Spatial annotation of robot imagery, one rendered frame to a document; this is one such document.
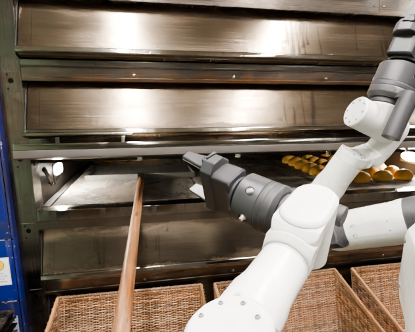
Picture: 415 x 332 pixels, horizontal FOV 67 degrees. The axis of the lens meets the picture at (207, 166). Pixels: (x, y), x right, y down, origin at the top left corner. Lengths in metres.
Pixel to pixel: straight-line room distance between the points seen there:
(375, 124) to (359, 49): 0.72
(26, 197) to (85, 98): 0.41
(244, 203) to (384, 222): 0.32
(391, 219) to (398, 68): 0.30
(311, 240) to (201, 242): 0.90
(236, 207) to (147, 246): 0.79
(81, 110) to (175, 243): 0.60
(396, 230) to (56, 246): 1.09
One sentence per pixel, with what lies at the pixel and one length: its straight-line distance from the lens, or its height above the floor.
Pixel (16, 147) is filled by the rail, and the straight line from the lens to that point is 1.08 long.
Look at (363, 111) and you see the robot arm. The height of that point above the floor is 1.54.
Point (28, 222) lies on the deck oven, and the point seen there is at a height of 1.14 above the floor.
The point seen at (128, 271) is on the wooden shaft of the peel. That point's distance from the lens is 0.72.
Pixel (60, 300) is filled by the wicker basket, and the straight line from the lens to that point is 1.37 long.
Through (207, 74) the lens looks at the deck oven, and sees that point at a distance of 1.17.
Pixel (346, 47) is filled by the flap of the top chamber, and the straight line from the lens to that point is 1.38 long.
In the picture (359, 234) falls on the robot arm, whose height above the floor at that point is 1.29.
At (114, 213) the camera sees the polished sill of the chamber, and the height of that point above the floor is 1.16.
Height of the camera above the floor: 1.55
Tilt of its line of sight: 11 degrees down
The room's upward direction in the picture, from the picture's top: straight up
